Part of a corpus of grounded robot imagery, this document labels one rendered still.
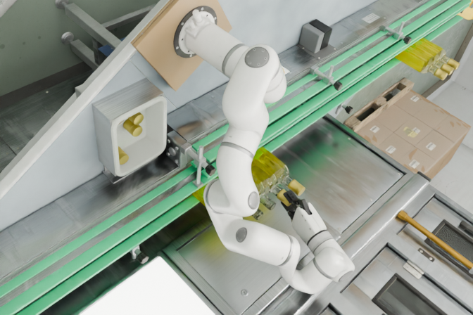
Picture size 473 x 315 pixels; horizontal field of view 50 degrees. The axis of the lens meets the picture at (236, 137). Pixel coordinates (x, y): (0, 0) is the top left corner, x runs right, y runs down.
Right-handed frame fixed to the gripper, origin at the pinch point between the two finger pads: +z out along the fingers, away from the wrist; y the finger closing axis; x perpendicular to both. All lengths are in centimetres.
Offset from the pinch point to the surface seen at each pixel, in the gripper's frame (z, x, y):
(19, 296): 2, 79, 4
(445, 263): -35, -43, -16
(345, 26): 54, -60, 16
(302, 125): 28.3, -25.6, -2.8
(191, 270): -2.5, 34.1, -12.1
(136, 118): 25, 39, 28
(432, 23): 52, -112, 7
